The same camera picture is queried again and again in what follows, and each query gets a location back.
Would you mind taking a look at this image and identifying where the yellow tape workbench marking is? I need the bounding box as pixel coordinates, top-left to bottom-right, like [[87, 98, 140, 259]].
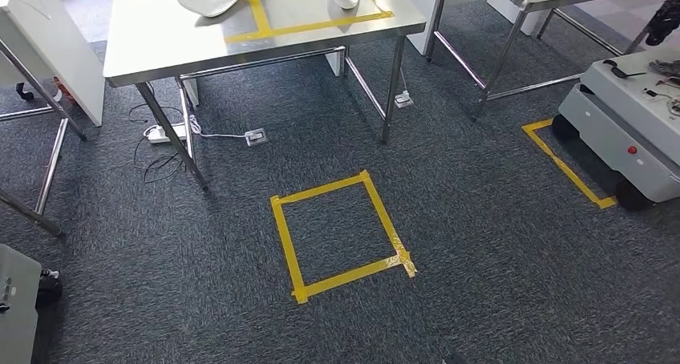
[[225, 0, 396, 46]]

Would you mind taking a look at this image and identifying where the steel workbench table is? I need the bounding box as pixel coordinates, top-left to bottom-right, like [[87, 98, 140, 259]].
[[102, 0, 427, 192]]

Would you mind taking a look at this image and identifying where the yellow floor tape square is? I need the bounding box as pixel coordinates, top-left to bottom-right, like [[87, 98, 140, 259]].
[[521, 118, 619, 210], [269, 169, 419, 305]]

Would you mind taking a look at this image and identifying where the white power strip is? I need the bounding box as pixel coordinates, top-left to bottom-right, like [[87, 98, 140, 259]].
[[144, 123, 188, 145]]

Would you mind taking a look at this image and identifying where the grey wheeled robot cart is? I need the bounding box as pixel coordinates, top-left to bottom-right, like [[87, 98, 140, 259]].
[[550, 47, 680, 212]]

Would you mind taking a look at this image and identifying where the black machine wheel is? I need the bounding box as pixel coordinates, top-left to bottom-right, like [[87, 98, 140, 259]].
[[34, 268, 64, 308]]

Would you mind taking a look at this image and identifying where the grey machine housing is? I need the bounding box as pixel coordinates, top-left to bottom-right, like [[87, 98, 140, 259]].
[[0, 243, 43, 364]]

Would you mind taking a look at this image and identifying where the black jointed device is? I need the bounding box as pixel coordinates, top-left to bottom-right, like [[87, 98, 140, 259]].
[[644, 0, 680, 47]]

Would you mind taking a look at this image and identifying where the white coiled cable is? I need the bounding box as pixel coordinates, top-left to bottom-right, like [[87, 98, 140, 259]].
[[187, 114, 249, 140]]

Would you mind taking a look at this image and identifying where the black strap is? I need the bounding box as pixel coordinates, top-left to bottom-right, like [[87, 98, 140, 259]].
[[602, 59, 648, 81]]

